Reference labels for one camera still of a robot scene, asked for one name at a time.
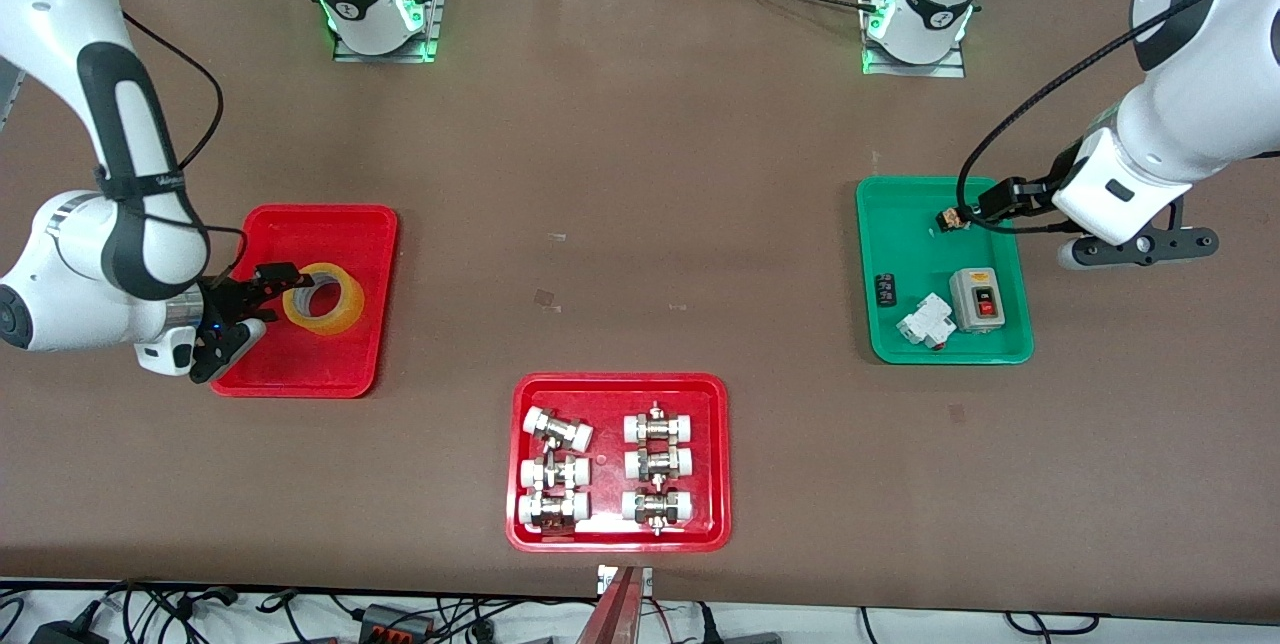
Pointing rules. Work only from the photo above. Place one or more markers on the black power adapter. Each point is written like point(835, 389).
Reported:
point(70, 632)

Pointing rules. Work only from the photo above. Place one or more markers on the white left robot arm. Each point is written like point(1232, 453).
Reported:
point(1200, 114)

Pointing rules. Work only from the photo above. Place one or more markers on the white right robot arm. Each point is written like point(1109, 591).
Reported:
point(60, 264)

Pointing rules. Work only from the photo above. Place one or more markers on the small black terminal block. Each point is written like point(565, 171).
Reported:
point(886, 289)

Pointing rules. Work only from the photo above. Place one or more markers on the tilted metal valve white caps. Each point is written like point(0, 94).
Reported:
point(558, 429)

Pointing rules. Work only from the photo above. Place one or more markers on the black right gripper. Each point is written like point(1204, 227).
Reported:
point(226, 298)

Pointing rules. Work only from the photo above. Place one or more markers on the small brass black connector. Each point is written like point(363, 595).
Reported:
point(952, 220)

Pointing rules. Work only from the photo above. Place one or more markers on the silver aluminium rail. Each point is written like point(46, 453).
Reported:
point(8, 94)

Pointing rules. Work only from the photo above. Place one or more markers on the empty red plastic tray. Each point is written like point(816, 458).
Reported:
point(320, 224)

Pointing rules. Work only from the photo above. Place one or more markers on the red tray holding valves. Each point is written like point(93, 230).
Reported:
point(610, 524)

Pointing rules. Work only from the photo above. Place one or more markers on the small white label plate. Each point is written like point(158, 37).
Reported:
point(606, 579)

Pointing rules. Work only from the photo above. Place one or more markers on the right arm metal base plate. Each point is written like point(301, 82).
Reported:
point(432, 4)

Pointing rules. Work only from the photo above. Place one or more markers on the green plastic tray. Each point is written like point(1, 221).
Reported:
point(920, 254)

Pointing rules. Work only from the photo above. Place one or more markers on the grey device orange clips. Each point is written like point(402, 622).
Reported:
point(395, 621)

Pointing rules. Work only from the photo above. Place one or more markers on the yellow packing tape roll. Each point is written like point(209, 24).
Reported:
point(345, 319)

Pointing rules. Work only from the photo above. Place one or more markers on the white circuit breaker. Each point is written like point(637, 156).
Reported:
point(925, 322)

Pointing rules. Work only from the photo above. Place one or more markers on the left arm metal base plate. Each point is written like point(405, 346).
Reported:
point(940, 69)

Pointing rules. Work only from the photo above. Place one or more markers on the grey switch box red button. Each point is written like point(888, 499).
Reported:
point(975, 302)

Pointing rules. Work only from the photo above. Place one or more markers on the aluminium profile post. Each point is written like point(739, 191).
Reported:
point(615, 614)

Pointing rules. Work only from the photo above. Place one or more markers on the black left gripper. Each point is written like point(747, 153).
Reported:
point(1040, 186)

